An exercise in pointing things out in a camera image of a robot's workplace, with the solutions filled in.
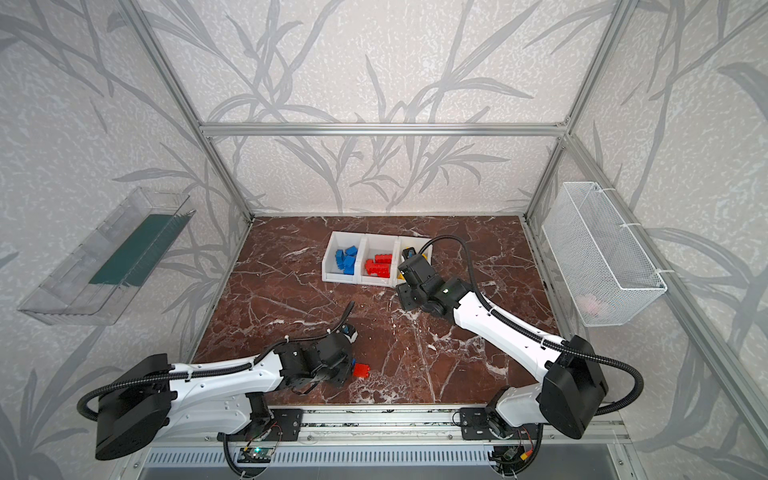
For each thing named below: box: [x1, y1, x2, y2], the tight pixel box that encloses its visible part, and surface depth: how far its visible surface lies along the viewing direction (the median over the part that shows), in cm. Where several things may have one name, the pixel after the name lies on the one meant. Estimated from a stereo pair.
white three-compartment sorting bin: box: [322, 231, 433, 288], surface depth 104 cm
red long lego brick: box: [366, 259, 392, 278], surface depth 103 cm
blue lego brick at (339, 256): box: [335, 249, 345, 270], surface depth 104 cm
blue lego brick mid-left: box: [343, 255, 355, 269], surface depth 103 cm
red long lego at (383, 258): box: [375, 254, 393, 264], surface depth 107 cm
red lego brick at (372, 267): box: [365, 259, 379, 276], surface depth 103 cm
